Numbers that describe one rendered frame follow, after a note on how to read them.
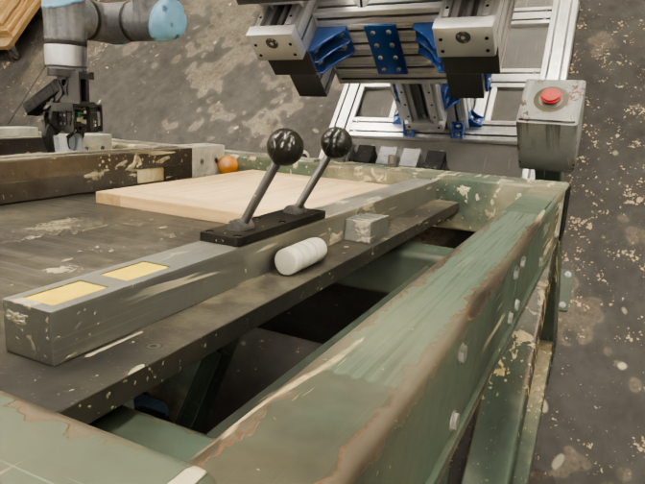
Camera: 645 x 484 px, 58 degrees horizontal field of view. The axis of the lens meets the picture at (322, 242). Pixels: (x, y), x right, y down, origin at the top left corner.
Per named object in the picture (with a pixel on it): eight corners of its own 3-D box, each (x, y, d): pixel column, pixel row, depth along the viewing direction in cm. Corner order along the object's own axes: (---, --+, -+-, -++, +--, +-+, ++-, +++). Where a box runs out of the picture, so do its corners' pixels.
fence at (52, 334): (435, 199, 123) (437, 180, 122) (54, 367, 40) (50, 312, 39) (413, 196, 125) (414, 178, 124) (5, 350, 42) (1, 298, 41)
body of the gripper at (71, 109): (72, 135, 109) (69, 68, 106) (40, 133, 113) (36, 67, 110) (104, 134, 116) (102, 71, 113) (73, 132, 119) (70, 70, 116)
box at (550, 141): (582, 133, 135) (586, 78, 120) (573, 176, 130) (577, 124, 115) (528, 130, 140) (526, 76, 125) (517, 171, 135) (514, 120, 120)
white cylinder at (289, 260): (297, 278, 63) (328, 261, 70) (298, 251, 62) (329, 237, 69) (273, 273, 64) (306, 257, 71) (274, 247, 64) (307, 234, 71)
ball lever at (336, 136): (308, 226, 75) (363, 137, 69) (294, 230, 71) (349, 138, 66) (287, 208, 76) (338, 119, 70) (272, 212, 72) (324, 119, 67)
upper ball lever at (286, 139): (258, 243, 64) (317, 141, 59) (238, 250, 61) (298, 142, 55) (233, 223, 65) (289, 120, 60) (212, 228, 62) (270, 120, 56)
